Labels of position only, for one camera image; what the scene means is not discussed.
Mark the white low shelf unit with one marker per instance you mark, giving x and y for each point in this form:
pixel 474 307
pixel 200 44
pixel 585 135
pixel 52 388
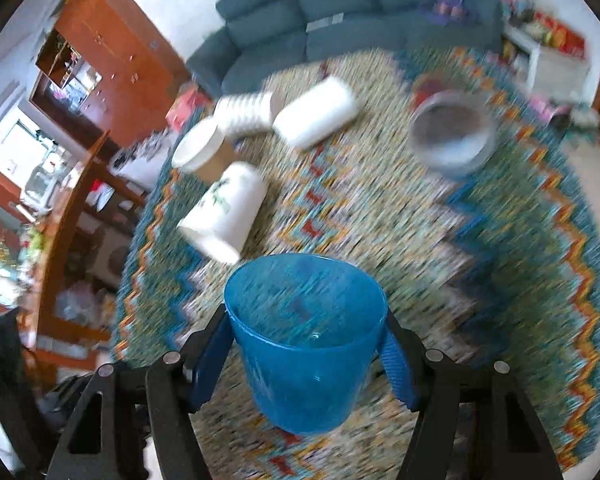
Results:
pixel 550 55

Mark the plain white paper cup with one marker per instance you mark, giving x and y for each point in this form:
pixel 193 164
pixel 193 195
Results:
pixel 315 112

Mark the wooden wall cabinet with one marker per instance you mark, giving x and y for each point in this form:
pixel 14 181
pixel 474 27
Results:
pixel 105 60

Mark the white cup with green print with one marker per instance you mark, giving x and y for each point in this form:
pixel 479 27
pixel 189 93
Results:
pixel 225 210

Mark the blue translucent plastic cup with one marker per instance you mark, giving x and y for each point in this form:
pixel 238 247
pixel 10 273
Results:
pixel 305 350

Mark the dark teal sofa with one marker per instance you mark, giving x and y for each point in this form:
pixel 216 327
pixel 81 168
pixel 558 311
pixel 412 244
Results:
pixel 330 15

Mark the brown paper cup white rim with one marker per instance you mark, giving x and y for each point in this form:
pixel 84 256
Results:
pixel 202 150

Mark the white ribbed paper cup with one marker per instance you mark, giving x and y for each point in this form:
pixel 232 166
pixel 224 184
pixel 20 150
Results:
pixel 245 112

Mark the wooden chair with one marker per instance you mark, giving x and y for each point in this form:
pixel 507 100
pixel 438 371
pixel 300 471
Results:
pixel 60 240

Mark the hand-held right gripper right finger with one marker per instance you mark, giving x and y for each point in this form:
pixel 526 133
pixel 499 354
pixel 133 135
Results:
pixel 397 360

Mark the colourful zigzag tablecloth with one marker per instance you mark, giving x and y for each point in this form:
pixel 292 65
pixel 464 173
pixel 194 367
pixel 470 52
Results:
pixel 505 260

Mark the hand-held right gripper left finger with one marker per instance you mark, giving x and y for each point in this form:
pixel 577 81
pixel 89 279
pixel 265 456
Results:
pixel 207 360

